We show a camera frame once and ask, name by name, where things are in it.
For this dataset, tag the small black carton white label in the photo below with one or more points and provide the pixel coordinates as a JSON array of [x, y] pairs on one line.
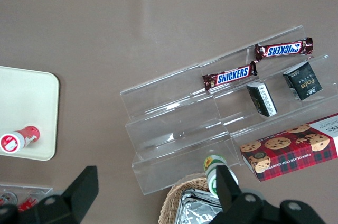
[[261, 100]]

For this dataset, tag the beige plastic tray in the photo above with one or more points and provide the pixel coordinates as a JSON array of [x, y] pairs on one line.
[[26, 102]]

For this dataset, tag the red lidded cup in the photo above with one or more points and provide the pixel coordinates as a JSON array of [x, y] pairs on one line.
[[18, 139]]

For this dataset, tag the clear acrylic bottle rack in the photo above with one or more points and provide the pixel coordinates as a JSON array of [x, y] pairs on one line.
[[26, 191]]

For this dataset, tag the white green flower-lid cup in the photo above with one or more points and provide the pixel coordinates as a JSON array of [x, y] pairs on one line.
[[211, 162]]

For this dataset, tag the red tartan cookie box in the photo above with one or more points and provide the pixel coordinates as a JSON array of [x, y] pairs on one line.
[[290, 152]]

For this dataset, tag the red cola bottle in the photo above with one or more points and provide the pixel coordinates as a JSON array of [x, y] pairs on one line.
[[27, 200], [6, 198]]

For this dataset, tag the wicker basket with foil containers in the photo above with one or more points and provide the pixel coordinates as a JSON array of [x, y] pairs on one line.
[[171, 197]]

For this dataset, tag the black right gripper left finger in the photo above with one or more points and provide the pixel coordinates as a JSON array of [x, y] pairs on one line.
[[79, 195]]

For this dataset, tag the aluminium foil container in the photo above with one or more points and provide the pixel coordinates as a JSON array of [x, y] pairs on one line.
[[203, 193], [195, 210]]

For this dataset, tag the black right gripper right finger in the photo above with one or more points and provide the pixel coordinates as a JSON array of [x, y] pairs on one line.
[[232, 203]]

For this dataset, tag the Snickers chocolate bar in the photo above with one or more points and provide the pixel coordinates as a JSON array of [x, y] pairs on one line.
[[229, 76], [283, 49]]

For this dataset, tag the clear acrylic stepped display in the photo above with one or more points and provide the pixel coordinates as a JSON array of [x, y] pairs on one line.
[[171, 118]]

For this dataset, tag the small black carton gold print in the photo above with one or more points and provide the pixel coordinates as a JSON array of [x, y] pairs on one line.
[[303, 82]]

